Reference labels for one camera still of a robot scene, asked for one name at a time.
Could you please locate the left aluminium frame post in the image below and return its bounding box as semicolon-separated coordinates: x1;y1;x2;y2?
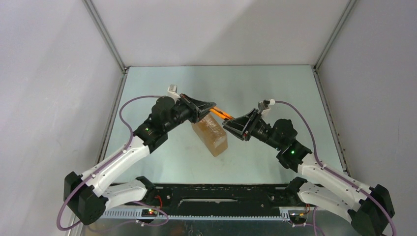
82;0;127;74

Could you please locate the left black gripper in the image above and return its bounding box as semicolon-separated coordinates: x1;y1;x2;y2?
164;94;216;132

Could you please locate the left controller board with leds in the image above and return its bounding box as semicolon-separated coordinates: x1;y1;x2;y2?
141;208;159;218

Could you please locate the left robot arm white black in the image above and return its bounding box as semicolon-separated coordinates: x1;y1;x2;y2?
57;93;216;231

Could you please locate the aluminium frame post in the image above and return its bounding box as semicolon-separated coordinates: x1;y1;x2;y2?
313;0;358;71
82;0;127;74

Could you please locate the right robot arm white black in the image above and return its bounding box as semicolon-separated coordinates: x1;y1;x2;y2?
223;109;395;236

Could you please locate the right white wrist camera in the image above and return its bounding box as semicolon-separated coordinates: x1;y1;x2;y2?
258;99;276;118

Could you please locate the grey slotted cable duct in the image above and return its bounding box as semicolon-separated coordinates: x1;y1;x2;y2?
85;208;294;222

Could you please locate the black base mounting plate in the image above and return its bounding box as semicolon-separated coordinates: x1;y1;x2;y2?
123;184;320;216

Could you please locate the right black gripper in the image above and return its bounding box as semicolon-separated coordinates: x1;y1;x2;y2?
222;109;283;151

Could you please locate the brown cardboard express box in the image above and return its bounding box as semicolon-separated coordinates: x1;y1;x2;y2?
191;114;228;157

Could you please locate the right controller board with leds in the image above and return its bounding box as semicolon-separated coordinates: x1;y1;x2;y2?
288;213;308;226

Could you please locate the right aluminium frame post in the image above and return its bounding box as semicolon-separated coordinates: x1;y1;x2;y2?
313;0;358;71

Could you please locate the controller board with leds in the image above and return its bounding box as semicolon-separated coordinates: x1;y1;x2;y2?
288;213;308;226
141;208;159;218

